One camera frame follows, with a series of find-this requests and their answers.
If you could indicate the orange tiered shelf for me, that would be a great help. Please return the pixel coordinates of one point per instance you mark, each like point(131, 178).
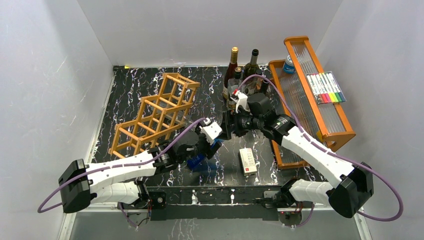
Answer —
point(329, 118)

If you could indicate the dark green silver-cap wine bottle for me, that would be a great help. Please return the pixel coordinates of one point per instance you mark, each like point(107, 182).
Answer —
point(251, 67)

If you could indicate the white rectangular box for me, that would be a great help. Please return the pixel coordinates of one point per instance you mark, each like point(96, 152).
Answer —
point(248, 161)

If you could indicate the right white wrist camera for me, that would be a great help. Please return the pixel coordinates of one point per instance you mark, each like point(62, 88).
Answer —
point(240, 100)

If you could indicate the blue-label can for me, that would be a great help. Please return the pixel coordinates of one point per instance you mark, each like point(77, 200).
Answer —
point(288, 66)

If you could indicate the clear square blue-label bottle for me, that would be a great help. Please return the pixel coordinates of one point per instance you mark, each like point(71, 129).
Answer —
point(204, 151)

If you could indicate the brown gold-cap wine bottle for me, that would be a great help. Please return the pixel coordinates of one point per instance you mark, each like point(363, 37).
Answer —
point(233, 63)

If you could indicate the yellow sponge block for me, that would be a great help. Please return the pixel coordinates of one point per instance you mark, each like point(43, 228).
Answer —
point(319, 136)

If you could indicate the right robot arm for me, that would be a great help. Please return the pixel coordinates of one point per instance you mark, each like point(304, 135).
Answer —
point(347, 187)

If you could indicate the clear black-cap bottle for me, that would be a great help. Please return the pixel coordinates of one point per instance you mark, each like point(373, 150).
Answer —
point(232, 86)

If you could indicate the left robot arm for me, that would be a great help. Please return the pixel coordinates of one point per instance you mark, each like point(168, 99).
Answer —
point(84, 184)

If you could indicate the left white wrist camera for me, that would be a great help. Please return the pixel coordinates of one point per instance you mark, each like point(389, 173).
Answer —
point(211, 130)

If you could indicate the coloured marker pack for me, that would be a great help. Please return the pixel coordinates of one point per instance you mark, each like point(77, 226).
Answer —
point(325, 88)

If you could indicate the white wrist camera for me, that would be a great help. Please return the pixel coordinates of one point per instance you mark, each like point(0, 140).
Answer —
point(211, 130)
point(240, 100)

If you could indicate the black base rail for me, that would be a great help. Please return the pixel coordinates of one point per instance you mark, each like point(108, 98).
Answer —
point(215, 202)

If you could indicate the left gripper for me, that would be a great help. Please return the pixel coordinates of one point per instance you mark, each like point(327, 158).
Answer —
point(210, 149)

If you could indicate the clear labelled liquor bottle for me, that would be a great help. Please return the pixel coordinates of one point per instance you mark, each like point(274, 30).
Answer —
point(253, 83)

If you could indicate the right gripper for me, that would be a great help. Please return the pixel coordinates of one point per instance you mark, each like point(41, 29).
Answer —
point(231, 117)

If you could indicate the dark green black-cap wine bottle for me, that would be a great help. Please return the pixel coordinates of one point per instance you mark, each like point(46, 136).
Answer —
point(264, 86)

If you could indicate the wooden wine rack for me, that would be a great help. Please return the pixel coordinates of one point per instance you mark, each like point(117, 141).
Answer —
point(158, 116)

